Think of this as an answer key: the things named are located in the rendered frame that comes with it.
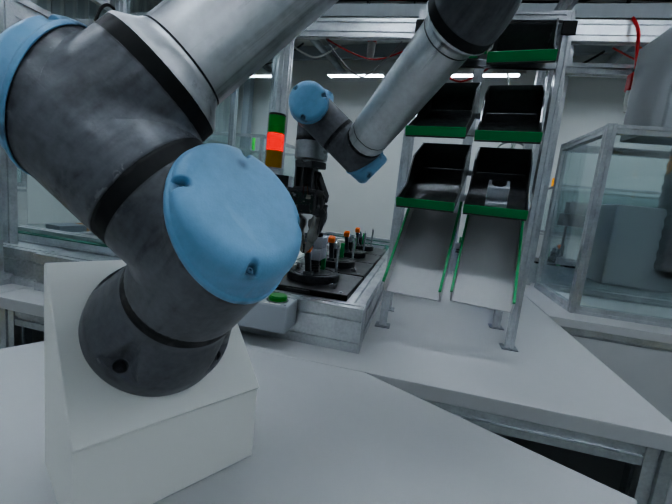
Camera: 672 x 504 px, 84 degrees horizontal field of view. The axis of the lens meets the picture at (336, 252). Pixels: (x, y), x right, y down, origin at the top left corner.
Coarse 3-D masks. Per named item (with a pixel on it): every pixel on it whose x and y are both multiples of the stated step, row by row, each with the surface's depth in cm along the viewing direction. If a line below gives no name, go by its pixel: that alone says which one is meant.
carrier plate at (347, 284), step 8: (288, 280) 95; (344, 280) 102; (352, 280) 104; (360, 280) 106; (280, 288) 90; (304, 288) 89; (312, 288) 90; (320, 288) 91; (328, 288) 92; (336, 288) 92; (344, 288) 93; (352, 288) 94; (320, 296) 88; (328, 296) 88; (336, 296) 87; (344, 296) 87
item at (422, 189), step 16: (432, 144) 104; (448, 144) 102; (464, 144) 101; (416, 160) 98; (432, 160) 106; (448, 160) 104; (464, 160) 103; (416, 176) 102; (432, 176) 101; (448, 176) 101; (464, 176) 94; (400, 192) 88; (416, 192) 93; (432, 192) 92; (448, 192) 91; (416, 208) 85; (432, 208) 84; (448, 208) 82
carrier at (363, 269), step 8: (336, 240) 124; (336, 248) 124; (344, 248) 129; (328, 256) 128; (352, 256) 127; (304, 264) 119; (320, 264) 120; (328, 264) 119; (344, 264) 119; (352, 264) 122; (360, 264) 131; (368, 264) 133; (344, 272) 114; (352, 272) 115; (360, 272) 116; (368, 272) 122
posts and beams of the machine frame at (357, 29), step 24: (576, 0) 145; (312, 24) 193; (336, 24) 190; (360, 24) 188; (384, 24) 185; (408, 24) 183; (600, 24) 165; (624, 24) 163; (648, 24) 161; (576, 72) 169; (600, 72) 167; (624, 72) 165
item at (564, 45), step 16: (528, 16) 85; (544, 16) 84; (560, 16) 84; (560, 48) 84; (560, 64) 85; (544, 80) 101; (560, 80) 85; (560, 96) 86; (544, 128) 88; (528, 144) 104; (544, 144) 87; (400, 160) 95; (544, 160) 88; (400, 176) 96; (544, 176) 88; (400, 208) 96; (400, 224) 114; (528, 224) 90; (528, 240) 91; (528, 256) 91; (384, 304) 101; (384, 320) 101; (496, 320) 111; (512, 320) 94; (512, 336) 94
